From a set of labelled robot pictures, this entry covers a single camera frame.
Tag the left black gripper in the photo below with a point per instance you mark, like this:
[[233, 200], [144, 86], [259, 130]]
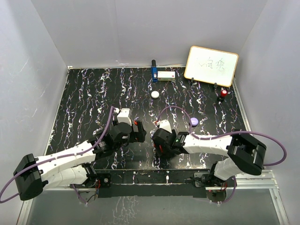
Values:
[[138, 136]]

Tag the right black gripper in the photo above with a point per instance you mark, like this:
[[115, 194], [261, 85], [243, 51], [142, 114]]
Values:
[[161, 149]]

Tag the white earbud charging case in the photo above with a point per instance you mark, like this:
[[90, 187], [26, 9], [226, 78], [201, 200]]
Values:
[[155, 94]]

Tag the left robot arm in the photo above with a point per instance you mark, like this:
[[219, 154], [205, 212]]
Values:
[[73, 166]]

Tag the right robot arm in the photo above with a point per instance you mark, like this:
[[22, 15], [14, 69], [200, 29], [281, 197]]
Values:
[[243, 152]]

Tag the purple earbud charging case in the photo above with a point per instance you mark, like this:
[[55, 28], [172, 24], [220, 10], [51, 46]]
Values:
[[194, 122]]

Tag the white green carton box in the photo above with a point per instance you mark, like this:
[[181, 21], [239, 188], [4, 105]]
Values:
[[166, 76]]

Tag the blue black marker device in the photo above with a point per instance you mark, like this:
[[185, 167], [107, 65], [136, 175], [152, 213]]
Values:
[[154, 71]]

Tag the red emergency stop button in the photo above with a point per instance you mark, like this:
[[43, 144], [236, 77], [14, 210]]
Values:
[[222, 95]]

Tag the yellow framed whiteboard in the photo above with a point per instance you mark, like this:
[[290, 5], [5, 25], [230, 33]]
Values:
[[211, 66]]

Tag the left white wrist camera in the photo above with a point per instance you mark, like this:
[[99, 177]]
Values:
[[124, 116]]

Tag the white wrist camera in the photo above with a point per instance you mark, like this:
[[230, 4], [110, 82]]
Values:
[[165, 125], [124, 116]]

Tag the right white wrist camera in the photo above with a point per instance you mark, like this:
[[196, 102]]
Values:
[[165, 125]]

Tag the black front base frame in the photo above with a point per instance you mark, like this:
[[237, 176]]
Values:
[[161, 182]]

